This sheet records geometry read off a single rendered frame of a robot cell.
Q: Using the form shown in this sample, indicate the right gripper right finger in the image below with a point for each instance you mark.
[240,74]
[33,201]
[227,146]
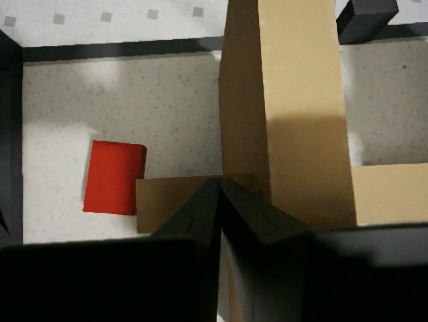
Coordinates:
[289,278]

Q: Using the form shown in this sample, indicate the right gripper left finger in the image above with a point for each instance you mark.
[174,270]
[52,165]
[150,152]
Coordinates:
[135,279]

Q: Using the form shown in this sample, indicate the black cube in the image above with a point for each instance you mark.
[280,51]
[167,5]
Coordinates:
[363,20]

